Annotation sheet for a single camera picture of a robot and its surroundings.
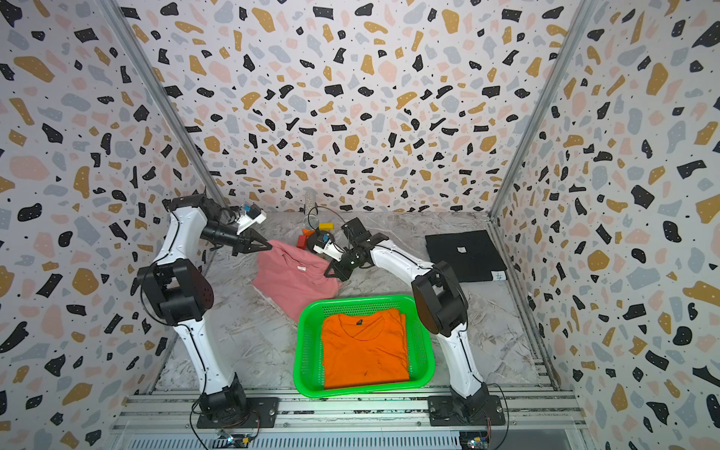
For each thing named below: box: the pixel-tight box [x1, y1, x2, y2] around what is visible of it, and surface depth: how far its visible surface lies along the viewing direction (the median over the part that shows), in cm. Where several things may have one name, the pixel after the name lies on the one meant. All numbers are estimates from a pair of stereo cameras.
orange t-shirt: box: [321, 308, 409, 390], surface depth 85 cm
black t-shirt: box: [424, 229, 508, 282], surface depth 113 cm
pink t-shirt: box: [252, 240, 343, 324], surface depth 92 cm
